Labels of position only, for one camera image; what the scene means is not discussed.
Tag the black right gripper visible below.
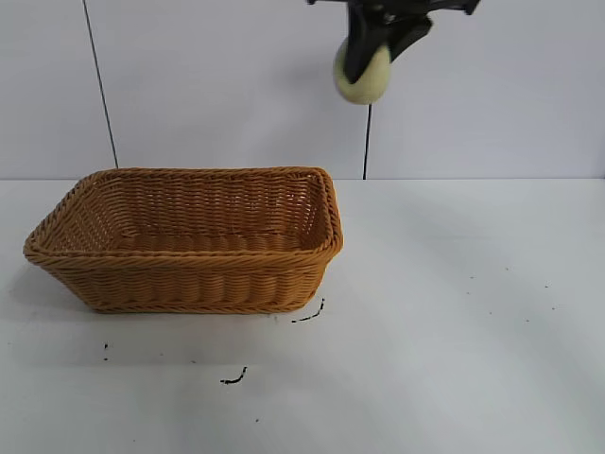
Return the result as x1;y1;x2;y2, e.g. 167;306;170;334
306;0;479;85

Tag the pale yellow egg yolk pastry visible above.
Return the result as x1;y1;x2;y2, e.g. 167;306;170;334
333;41;391;105

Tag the brown woven wicker basket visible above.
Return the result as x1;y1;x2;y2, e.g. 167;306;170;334
24;166;345;316

